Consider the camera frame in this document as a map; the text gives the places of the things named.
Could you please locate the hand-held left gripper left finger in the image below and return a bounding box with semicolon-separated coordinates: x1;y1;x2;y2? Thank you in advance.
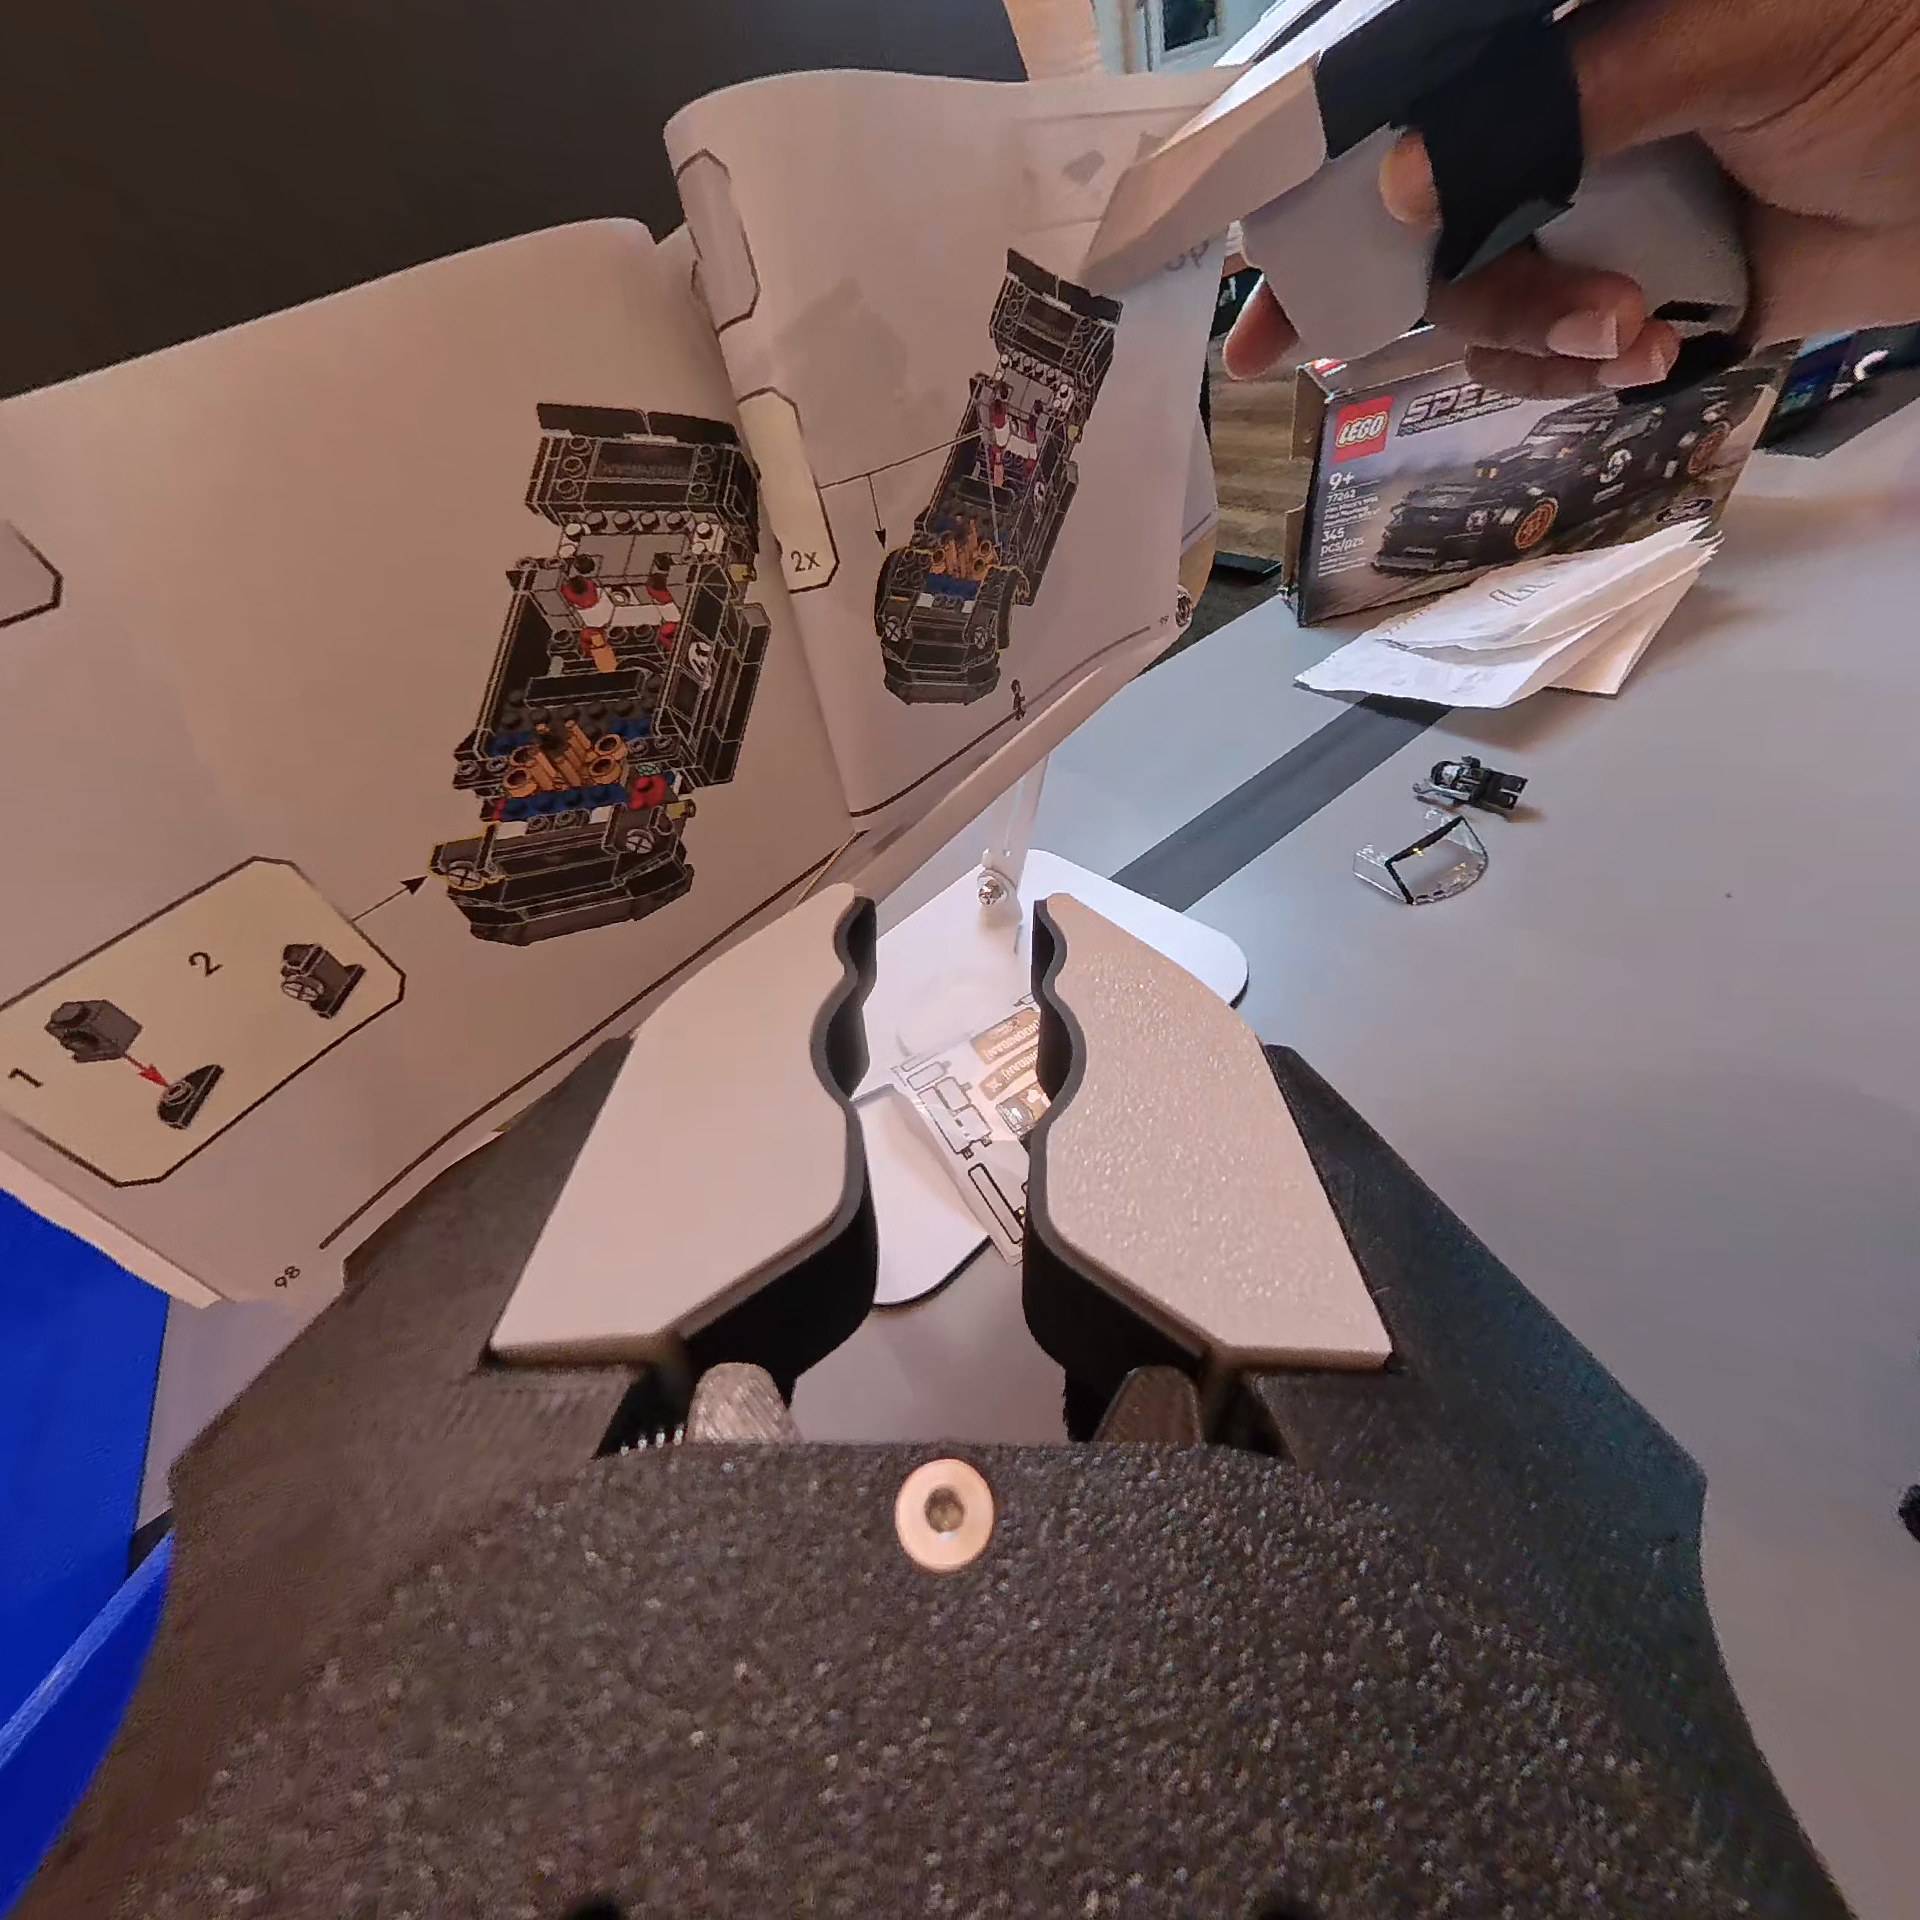
490;883;885;1375

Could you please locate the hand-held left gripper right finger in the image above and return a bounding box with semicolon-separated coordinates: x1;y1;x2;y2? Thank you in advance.
1025;891;1395;1376

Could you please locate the small black grey brick piece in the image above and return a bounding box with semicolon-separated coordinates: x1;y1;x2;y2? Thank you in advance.
1411;754;1531;818

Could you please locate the blue plastic bin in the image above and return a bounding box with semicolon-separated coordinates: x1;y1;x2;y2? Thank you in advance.
0;1184;178;1825

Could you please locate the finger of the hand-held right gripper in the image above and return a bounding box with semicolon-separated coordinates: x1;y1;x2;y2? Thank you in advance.
1079;57;1361;291

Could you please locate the white book stand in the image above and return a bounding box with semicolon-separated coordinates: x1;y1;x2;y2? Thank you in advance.
862;719;1250;1311

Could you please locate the dark toy set box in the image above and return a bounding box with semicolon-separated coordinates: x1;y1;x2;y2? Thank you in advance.
1283;336;1802;630

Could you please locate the white instruction booklet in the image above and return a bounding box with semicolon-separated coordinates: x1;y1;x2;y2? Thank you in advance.
0;59;1254;1307

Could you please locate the white sticker sheet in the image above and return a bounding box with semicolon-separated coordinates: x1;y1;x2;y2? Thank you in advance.
885;1001;1051;1264

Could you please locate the white paper bag pile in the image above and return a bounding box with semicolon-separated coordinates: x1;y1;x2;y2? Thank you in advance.
1293;538;1719;707

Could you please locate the clear toy windshield piece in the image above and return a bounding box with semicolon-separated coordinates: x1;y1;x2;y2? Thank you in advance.
1354;817;1497;912

